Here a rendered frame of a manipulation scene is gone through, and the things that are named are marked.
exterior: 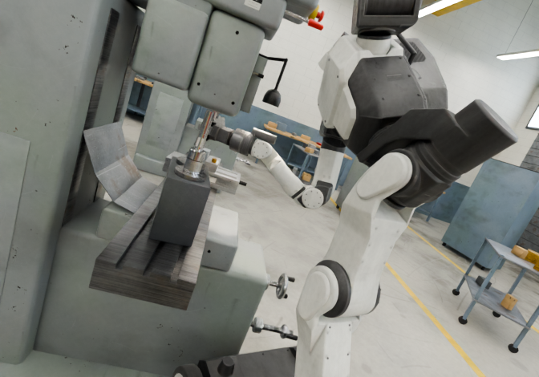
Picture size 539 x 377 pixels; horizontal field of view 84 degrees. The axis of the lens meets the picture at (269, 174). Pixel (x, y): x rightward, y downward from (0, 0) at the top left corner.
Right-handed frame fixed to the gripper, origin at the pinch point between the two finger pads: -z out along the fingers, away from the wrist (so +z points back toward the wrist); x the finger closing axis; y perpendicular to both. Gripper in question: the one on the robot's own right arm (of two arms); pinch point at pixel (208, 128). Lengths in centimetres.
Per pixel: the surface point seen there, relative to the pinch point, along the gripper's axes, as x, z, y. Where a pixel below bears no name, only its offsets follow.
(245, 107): -0.9, 11.1, -12.9
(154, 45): 17.7, -19.4, -21.5
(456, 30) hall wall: -747, 281, -344
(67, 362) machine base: 23, -17, 103
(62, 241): 24, -30, 53
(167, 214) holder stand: 40.6, 9.9, 19.6
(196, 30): 14.8, -8.8, -30.6
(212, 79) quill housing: 10.5, -0.4, -17.9
